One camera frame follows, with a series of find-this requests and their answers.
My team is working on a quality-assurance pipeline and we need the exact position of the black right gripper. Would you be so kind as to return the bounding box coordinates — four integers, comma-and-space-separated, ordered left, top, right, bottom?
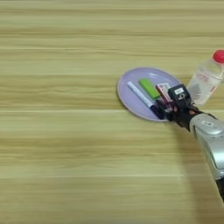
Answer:
155, 99, 203, 130

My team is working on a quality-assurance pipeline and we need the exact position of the small red white box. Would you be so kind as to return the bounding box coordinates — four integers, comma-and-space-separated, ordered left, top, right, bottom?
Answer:
155, 82, 176, 108

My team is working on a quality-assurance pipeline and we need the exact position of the green rectangular block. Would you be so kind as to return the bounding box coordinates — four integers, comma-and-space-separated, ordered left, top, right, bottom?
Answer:
138, 77, 162, 101

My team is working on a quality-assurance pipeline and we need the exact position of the white marker with black cap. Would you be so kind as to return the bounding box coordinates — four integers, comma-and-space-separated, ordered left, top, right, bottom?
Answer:
126, 80, 165, 120

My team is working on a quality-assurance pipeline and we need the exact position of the round purple plate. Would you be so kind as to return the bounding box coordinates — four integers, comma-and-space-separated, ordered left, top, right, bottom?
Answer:
116, 66, 184, 123

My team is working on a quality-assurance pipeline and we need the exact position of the clear bottle with red cap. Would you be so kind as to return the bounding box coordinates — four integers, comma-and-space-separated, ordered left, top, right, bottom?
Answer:
186, 49, 224, 107

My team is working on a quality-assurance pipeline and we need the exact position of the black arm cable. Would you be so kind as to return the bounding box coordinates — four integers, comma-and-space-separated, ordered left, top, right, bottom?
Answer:
198, 108, 219, 120

